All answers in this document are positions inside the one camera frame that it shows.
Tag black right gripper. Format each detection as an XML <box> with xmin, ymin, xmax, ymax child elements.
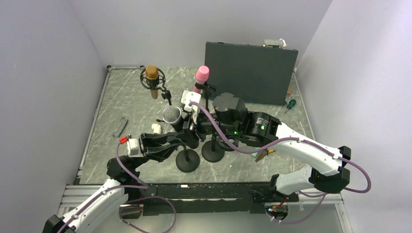
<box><xmin>175</xmin><ymin>105</ymin><xmax>240</xmax><ymax>145</ymax></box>

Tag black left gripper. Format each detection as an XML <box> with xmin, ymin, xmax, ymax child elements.
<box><xmin>129</xmin><ymin>133</ymin><xmax>182</xmax><ymax>171</ymax></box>

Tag black clip desk stand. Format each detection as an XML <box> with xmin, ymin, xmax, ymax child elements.
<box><xmin>167</xmin><ymin>130</ymin><xmax>200</xmax><ymax>173</ymax></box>

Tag black mesh-head microphone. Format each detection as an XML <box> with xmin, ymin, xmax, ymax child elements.
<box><xmin>162</xmin><ymin>105</ymin><xmax>192</xmax><ymax>133</ymax></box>

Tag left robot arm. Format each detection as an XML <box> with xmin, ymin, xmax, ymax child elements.
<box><xmin>42</xmin><ymin>133</ymin><xmax>183</xmax><ymax>233</ymax></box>

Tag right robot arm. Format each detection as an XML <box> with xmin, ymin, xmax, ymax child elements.
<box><xmin>181</xmin><ymin>90</ymin><xmax>351</xmax><ymax>201</ymax></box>

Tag black pink-mic desk stand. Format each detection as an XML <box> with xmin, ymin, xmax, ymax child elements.
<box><xmin>195</xmin><ymin>82</ymin><xmax>216</xmax><ymax>111</ymax></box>

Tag pink microphone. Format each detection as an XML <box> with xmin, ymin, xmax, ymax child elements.
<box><xmin>192</xmin><ymin>65</ymin><xmax>209</xmax><ymax>93</ymax></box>

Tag gold condenser microphone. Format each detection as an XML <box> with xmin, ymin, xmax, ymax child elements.
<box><xmin>145</xmin><ymin>65</ymin><xmax>159</xmax><ymax>99</ymax></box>

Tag white plastic connector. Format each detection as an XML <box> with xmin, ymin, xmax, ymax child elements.
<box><xmin>151</xmin><ymin>123</ymin><xmax>162</xmax><ymax>134</ymax></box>

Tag dark green upright board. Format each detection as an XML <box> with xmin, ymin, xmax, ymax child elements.
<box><xmin>205</xmin><ymin>42</ymin><xmax>298</xmax><ymax>105</ymax></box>

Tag metal clamp behind board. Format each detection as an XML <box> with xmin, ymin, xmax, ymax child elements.
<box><xmin>263</xmin><ymin>38</ymin><xmax>287</xmax><ymax>48</ymax></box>

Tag black shock-mount desk stand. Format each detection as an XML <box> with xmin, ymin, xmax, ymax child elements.
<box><xmin>202</xmin><ymin>135</ymin><xmax>234</xmax><ymax>163</ymax></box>

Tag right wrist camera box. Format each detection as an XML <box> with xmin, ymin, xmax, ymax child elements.
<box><xmin>180</xmin><ymin>91</ymin><xmax>202</xmax><ymax>122</ymax></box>

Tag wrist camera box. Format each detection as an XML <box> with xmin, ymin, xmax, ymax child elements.
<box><xmin>119</xmin><ymin>136</ymin><xmax>140</xmax><ymax>157</ymax></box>
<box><xmin>180</xmin><ymin>91</ymin><xmax>202</xmax><ymax>122</ymax></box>

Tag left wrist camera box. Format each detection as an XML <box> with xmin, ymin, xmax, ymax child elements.
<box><xmin>119</xmin><ymin>136</ymin><xmax>140</xmax><ymax>157</ymax></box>

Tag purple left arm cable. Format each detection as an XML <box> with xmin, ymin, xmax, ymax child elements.
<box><xmin>56</xmin><ymin>141</ymin><xmax>178</xmax><ymax>233</ymax></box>

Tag black tripod shock-mount stand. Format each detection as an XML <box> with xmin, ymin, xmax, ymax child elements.
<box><xmin>139</xmin><ymin>67</ymin><xmax>172</xmax><ymax>106</ymax></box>

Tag yellow-handled pliers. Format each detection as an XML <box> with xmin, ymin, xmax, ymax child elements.
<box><xmin>255</xmin><ymin>149</ymin><xmax>275</xmax><ymax>163</ymax></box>

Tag green-handled screwdriver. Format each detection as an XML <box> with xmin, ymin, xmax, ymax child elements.
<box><xmin>285</xmin><ymin>99</ymin><xmax>296</xmax><ymax>113</ymax></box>

